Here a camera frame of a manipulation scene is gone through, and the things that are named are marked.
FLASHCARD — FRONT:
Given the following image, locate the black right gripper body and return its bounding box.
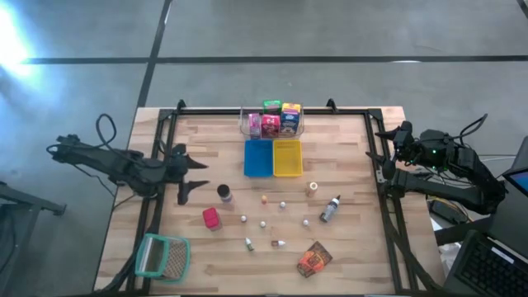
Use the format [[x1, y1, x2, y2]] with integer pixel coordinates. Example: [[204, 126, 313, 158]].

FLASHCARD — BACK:
[[380, 120, 446, 182]]

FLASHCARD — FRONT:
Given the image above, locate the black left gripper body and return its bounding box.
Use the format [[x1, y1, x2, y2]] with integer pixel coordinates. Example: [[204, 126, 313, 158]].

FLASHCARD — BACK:
[[163, 143, 190, 196]]

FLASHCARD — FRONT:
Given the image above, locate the garlic powder jar black lid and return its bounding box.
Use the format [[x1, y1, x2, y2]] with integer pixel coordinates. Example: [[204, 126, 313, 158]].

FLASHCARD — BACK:
[[216, 183, 233, 204]]

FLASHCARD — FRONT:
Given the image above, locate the red-lidded patterned paprika tin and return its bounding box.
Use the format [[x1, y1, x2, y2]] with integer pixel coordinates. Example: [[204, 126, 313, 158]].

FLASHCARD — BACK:
[[201, 206, 224, 232]]

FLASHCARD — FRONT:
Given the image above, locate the red Froot Loops cereal box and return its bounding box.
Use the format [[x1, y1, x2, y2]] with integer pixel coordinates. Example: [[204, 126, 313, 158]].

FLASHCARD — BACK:
[[261, 114, 281, 139]]

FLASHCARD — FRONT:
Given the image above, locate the blue Frosted Flakes cereal box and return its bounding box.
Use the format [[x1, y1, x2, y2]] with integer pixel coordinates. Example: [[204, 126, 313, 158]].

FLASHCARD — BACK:
[[280, 111, 301, 138]]

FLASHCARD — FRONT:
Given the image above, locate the orange black snack packet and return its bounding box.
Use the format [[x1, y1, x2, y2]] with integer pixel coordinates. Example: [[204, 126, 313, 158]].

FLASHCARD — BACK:
[[295, 240, 333, 279]]

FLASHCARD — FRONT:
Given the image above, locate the clear plastic bin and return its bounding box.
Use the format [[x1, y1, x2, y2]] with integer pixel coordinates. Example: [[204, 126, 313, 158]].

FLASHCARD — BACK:
[[239, 105, 305, 140]]

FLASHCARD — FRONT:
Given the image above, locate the blue plastic basket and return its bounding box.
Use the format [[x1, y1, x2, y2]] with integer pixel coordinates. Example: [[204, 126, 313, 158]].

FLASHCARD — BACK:
[[243, 139, 275, 178]]

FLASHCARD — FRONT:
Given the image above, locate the black power brick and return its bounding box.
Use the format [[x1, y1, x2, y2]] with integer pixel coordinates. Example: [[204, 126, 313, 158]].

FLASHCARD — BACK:
[[427, 198, 469, 226]]

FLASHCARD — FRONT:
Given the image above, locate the pink cereal box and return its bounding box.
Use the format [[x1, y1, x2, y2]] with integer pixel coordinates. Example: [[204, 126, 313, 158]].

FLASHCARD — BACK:
[[247, 113, 262, 139]]

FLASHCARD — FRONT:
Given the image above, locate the yellow plastic basket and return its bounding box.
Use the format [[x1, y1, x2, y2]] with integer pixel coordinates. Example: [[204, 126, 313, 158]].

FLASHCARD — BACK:
[[272, 139, 304, 178]]

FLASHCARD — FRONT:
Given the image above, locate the green cereal box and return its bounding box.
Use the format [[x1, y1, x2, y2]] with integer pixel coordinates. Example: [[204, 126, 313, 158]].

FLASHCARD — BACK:
[[262, 99, 283, 116]]

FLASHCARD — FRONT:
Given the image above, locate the white paper sheet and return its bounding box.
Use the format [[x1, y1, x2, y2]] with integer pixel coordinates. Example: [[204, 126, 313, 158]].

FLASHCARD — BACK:
[[436, 243, 461, 269]]

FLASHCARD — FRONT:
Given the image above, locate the grey laptop blue screen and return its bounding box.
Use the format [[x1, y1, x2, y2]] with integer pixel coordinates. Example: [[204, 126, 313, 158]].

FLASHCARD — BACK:
[[486, 135, 528, 248]]

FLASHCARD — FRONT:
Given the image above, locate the black laptop keyboard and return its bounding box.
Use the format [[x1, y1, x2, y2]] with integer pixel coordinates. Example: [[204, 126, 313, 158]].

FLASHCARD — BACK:
[[443, 229, 528, 297]]

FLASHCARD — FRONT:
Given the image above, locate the black metal stand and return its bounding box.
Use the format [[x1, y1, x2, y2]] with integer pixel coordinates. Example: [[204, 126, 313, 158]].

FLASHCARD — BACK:
[[0, 181, 67, 297]]

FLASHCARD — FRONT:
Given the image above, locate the black metal table frame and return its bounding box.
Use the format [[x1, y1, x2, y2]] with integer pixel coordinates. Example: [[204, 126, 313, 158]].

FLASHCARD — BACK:
[[125, 97, 441, 296]]

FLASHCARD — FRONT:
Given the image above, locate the white floor cable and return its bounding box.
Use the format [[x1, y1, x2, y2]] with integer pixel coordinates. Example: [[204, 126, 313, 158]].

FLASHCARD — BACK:
[[480, 154, 516, 163]]

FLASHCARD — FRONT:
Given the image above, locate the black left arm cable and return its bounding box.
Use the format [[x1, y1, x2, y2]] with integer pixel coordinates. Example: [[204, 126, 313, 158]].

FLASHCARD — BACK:
[[95, 113, 144, 160]]

